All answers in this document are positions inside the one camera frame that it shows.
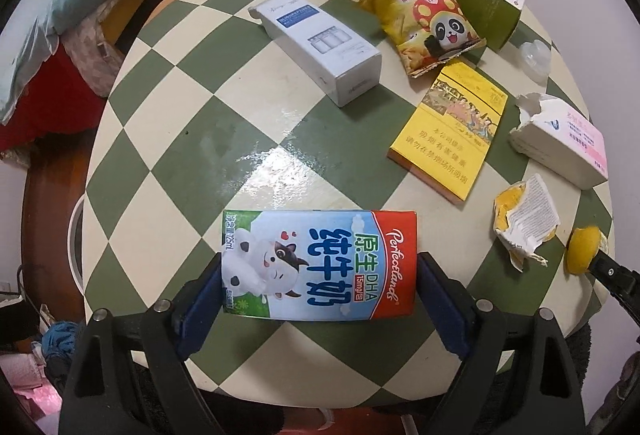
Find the round green checkered table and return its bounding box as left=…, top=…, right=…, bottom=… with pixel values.
left=81, top=0, right=615, bottom=408

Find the red bed sheet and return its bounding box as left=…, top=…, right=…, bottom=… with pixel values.
left=0, top=45, right=105, bottom=151

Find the pink cloth pile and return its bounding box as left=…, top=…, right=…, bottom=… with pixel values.
left=1, top=353, right=62, bottom=434

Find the blue jacket on floor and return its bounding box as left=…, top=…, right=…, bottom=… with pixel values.
left=41, top=321, right=80, bottom=363

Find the yellow round object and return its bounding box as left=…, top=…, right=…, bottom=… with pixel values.
left=565, top=226, right=603, bottom=276

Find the white oligopeptides box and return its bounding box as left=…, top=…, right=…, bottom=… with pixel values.
left=248, top=0, right=382, bottom=108

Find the yellow white wrapper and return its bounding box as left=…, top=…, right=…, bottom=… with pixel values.
left=492, top=174, right=560, bottom=273

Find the white pink torn box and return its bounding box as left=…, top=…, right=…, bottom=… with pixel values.
left=509, top=92, right=608, bottom=190

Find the yellow cigarette carton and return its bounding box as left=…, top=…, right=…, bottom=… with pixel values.
left=387, top=60, right=508, bottom=205

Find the white round trash bin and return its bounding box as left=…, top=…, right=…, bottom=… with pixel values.
left=66, top=195, right=85, bottom=294

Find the yellow panda snack bag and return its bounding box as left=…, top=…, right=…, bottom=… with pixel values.
left=358, top=0, right=486, bottom=78

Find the milk carton with cow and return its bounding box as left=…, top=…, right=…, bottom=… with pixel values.
left=221, top=210, right=418, bottom=322

